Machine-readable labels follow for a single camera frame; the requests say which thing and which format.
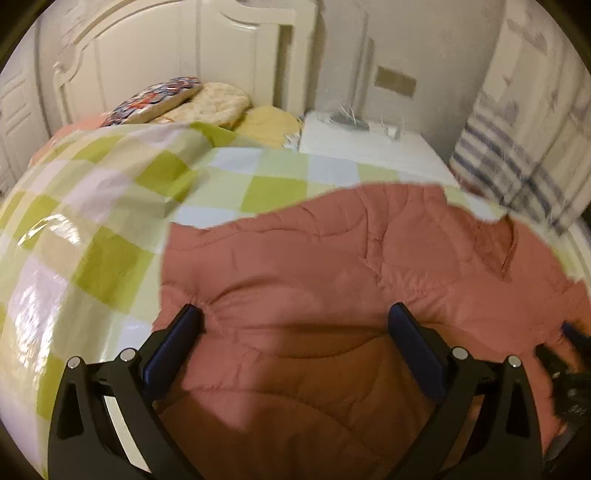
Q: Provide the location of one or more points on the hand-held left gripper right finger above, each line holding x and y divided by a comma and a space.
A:
418, 344

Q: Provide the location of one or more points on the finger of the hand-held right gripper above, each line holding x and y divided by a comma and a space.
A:
575, 334

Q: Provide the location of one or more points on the white nightstand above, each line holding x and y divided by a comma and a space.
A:
374, 147

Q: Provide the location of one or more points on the colourful patterned pillow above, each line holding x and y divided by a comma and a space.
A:
154, 99

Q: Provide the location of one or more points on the white curtain with blue stripes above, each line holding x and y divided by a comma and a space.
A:
526, 115

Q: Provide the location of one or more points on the wall socket plate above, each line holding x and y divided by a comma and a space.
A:
395, 81

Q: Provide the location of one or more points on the green checkered bed sheet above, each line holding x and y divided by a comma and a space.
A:
106, 221

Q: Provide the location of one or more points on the white wardrobe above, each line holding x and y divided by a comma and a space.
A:
16, 110

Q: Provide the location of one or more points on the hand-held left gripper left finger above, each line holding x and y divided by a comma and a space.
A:
173, 341

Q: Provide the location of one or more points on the pink quilted coat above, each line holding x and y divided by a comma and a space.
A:
332, 258

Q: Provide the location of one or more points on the white wooden headboard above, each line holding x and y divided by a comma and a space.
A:
175, 50

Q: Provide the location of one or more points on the beige floral pillow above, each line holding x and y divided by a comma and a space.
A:
210, 104

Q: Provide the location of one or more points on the pink blanket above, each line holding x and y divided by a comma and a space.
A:
78, 125

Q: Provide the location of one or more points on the yellow pillow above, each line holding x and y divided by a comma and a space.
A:
268, 127

